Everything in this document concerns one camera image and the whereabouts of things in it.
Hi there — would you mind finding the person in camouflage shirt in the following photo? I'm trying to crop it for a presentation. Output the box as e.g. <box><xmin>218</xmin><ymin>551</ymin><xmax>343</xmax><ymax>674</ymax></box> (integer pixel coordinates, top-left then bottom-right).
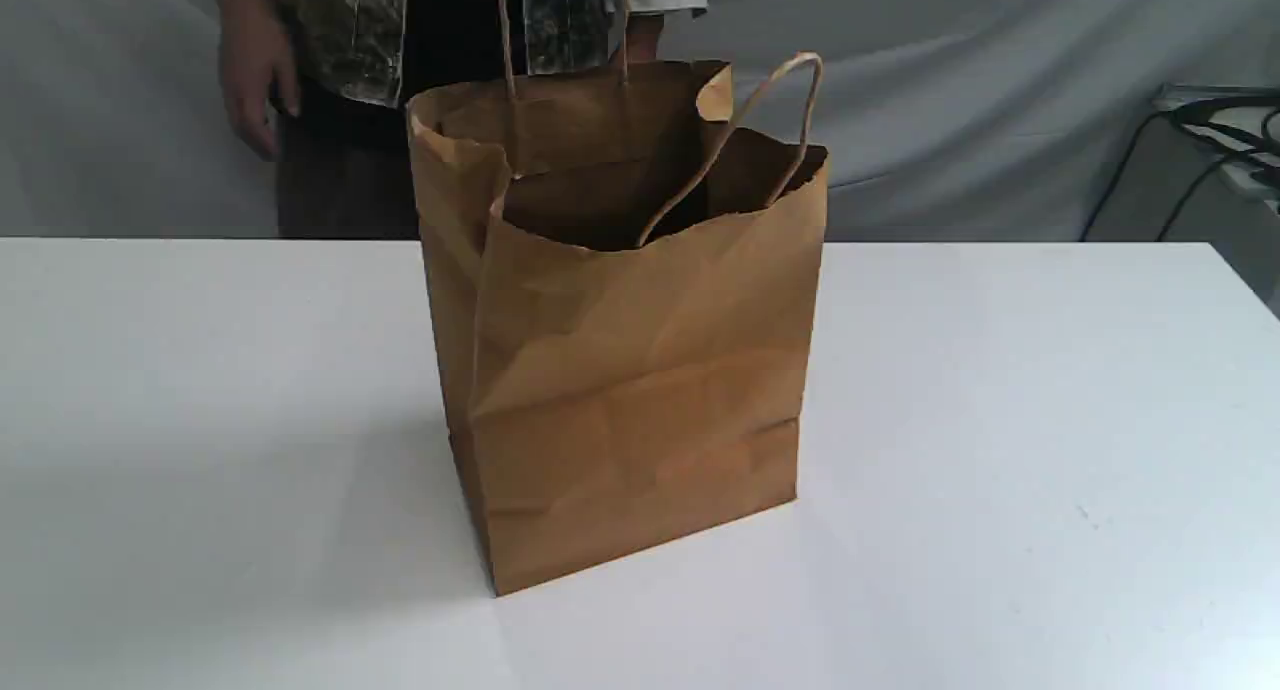
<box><xmin>207</xmin><ymin>0</ymin><xmax>709</xmax><ymax>239</ymax></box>

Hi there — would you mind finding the white backdrop cloth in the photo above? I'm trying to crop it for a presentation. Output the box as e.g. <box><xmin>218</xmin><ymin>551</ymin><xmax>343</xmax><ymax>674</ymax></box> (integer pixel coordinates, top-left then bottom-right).
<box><xmin>1</xmin><ymin>0</ymin><xmax>1277</xmax><ymax>242</ymax></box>

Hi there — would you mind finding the brown paper bag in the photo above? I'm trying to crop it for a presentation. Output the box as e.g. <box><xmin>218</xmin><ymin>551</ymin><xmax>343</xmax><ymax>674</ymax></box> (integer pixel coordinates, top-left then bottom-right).
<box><xmin>407</xmin><ymin>0</ymin><xmax>829</xmax><ymax>597</ymax></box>

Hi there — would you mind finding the person's left hand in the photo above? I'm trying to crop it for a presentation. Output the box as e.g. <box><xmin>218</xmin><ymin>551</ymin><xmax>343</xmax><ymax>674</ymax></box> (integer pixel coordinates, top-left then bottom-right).
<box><xmin>620</xmin><ymin>14</ymin><xmax>666</xmax><ymax>65</ymax></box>

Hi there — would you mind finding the grey side shelf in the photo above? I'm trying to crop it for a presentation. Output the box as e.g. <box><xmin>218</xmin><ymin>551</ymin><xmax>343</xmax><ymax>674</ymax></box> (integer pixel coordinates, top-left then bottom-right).
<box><xmin>1085</xmin><ymin>82</ymin><xmax>1280</xmax><ymax>316</ymax></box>

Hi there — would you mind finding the black cable bundle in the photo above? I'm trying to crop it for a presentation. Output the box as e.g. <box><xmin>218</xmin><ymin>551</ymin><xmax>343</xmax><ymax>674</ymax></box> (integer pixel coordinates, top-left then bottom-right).
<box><xmin>1080</xmin><ymin>95</ymin><xmax>1280</xmax><ymax>243</ymax></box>

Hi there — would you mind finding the person's right hand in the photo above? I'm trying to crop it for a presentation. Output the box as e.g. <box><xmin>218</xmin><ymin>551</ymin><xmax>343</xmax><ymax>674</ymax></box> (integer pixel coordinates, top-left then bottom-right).
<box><xmin>219</xmin><ymin>0</ymin><xmax>301</xmax><ymax>160</ymax></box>

